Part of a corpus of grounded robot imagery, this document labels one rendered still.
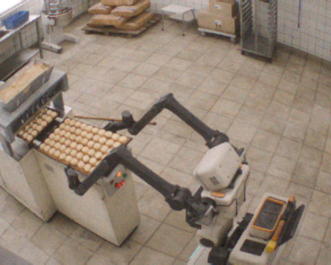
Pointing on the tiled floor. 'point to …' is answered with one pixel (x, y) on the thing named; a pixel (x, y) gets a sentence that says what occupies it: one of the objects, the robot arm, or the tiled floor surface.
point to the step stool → (179, 15)
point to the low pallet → (120, 29)
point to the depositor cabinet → (24, 170)
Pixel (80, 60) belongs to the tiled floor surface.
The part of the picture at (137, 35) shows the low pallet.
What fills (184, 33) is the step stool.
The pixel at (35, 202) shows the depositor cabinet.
